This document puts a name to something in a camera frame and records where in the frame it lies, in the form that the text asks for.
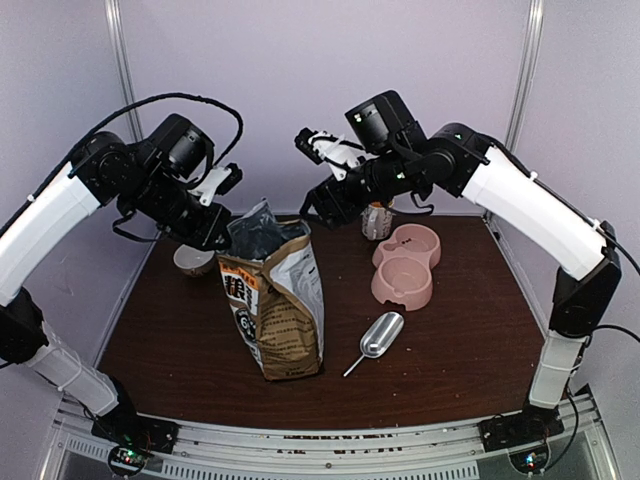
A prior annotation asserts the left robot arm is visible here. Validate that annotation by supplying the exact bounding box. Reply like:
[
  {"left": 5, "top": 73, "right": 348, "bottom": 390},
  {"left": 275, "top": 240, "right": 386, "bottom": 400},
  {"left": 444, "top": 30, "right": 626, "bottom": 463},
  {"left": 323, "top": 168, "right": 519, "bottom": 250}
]
[{"left": 1, "top": 114, "right": 242, "bottom": 444}]

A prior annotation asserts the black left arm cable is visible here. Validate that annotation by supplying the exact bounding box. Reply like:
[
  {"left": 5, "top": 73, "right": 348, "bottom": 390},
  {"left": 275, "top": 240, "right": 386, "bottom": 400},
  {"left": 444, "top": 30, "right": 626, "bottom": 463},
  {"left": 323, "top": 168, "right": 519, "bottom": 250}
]
[{"left": 0, "top": 91, "right": 245, "bottom": 236}]

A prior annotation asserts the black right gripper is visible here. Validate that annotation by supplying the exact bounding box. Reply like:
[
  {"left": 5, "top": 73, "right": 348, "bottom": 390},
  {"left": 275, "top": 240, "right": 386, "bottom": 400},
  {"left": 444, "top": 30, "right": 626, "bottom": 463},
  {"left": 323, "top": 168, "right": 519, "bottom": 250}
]
[{"left": 301, "top": 148, "right": 417, "bottom": 230}]

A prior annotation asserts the pink double pet bowl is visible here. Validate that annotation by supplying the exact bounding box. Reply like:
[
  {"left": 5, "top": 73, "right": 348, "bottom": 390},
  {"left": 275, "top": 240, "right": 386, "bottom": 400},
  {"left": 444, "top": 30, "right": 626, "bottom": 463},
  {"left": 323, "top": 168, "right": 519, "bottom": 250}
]
[{"left": 371, "top": 223, "right": 441, "bottom": 312}]

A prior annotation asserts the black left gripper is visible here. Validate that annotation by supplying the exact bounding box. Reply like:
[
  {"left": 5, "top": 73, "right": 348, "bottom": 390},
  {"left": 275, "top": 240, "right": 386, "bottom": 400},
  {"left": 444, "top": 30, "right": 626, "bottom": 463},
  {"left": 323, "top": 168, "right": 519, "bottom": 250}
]
[{"left": 125, "top": 165, "right": 232, "bottom": 251}]

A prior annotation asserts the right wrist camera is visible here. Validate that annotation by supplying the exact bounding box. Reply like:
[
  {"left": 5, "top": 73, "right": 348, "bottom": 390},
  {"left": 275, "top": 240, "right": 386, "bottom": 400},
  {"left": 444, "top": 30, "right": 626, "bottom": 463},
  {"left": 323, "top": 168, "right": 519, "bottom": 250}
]
[{"left": 294, "top": 90, "right": 427, "bottom": 181}]

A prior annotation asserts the aluminium front rail frame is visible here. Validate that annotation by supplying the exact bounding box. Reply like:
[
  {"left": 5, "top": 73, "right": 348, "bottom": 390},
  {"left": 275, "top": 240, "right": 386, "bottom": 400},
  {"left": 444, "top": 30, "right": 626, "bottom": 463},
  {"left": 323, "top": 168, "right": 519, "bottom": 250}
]
[{"left": 35, "top": 394, "right": 622, "bottom": 479}]

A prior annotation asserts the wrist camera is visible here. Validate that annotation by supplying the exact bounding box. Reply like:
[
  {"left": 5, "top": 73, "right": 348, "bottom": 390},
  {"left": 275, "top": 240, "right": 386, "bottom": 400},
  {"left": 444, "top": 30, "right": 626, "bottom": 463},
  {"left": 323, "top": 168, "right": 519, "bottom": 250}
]
[
  {"left": 294, "top": 90, "right": 427, "bottom": 181},
  {"left": 189, "top": 163, "right": 243, "bottom": 207}
]

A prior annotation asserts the metal food scoop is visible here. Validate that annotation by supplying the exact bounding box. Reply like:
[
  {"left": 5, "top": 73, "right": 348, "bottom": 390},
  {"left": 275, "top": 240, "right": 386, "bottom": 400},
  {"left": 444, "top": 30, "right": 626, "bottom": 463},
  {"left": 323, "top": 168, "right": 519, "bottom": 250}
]
[{"left": 343, "top": 311, "right": 404, "bottom": 377}]

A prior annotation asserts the white ceramic bowl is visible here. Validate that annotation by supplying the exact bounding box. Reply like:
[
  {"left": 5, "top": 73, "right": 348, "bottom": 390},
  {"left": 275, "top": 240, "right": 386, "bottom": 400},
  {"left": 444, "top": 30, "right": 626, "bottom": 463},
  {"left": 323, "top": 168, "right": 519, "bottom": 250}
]
[{"left": 173, "top": 245, "right": 215, "bottom": 277}]

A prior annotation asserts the floral mug yellow inside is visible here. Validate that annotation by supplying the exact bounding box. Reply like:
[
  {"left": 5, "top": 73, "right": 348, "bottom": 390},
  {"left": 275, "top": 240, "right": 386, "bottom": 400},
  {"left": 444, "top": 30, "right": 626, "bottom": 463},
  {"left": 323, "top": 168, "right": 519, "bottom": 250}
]
[{"left": 361, "top": 201, "right": 393, "bottom": 241}]

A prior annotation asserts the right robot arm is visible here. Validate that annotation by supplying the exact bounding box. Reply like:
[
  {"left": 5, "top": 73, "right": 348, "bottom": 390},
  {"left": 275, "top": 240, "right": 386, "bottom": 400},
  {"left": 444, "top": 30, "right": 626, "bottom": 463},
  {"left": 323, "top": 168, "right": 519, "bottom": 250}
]
[{"left": 294, "top": 123, "right": 622, "bottom": 442}]

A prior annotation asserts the brown pet food bag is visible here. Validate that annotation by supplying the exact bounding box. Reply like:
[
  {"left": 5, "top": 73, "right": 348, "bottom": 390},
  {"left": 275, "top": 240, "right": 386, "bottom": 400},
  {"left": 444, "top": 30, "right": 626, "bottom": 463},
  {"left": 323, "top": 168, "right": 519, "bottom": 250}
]
[{"left": 216, "top": 200, "right": 325, "bottom": 381}]

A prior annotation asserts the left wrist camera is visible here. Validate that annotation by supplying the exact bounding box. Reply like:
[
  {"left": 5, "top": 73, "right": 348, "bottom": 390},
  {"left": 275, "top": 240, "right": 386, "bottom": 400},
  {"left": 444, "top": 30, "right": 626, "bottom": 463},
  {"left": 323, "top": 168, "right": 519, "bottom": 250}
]
[{"left": 189, "top": 163, "right": 243, "bottom": 207}]

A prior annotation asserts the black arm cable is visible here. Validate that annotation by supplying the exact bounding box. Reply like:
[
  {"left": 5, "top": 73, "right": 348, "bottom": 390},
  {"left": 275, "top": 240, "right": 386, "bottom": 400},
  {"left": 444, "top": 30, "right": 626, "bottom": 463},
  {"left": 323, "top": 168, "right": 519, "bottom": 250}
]
[
  {"left": 0, "top": 91, "right": 245, "bottom": 236},
  {"left": 542, "top": 234, "right": 640, "bottom": 469}
]

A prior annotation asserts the right aluminium wall post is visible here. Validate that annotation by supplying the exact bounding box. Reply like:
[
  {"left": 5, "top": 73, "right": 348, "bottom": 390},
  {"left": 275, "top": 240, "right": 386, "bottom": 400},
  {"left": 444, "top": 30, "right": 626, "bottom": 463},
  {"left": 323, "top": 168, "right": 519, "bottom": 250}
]
[{"left": 505, "top": 0, "right": 545, "bottom": 150}]

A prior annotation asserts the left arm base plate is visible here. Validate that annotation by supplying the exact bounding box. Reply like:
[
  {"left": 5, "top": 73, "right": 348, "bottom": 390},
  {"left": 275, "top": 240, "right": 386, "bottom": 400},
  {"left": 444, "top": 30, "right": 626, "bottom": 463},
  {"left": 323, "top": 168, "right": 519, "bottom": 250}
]
[{"left": 91, "top": 416, "right": 179, "bottom": 454}]

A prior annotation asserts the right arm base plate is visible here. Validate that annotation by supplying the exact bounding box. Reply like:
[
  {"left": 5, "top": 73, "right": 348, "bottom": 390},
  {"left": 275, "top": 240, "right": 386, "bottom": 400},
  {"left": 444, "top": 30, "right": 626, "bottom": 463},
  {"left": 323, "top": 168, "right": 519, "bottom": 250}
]
[{"left": 478, "top": 411, "right": 565, "bottom": 452}]

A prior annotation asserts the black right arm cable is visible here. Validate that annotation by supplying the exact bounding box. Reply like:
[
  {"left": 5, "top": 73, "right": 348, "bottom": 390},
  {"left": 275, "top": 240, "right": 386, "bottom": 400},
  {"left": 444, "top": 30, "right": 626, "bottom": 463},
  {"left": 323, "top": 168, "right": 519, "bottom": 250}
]
[{"left": 542, "top": 234, "right": 640, "bottom": 469}]

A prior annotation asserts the aluminium wall post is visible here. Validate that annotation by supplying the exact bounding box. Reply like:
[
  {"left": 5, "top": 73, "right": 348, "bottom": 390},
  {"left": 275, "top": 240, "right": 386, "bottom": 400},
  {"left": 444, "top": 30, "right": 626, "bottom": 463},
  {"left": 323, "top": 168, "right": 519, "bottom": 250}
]
[
  {"left": 505, "top": 0, "right": 545, "bottom": 150},
  {"left": 104, "top": 0, "right": 143, "bottom": 141}
]

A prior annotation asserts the left aluminium wall post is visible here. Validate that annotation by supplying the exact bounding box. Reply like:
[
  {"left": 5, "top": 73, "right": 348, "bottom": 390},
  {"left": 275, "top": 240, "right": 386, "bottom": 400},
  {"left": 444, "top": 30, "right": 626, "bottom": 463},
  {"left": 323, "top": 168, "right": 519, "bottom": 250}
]
[{"left": 104, "top": 0, "right": 143, "bottom": 141}]

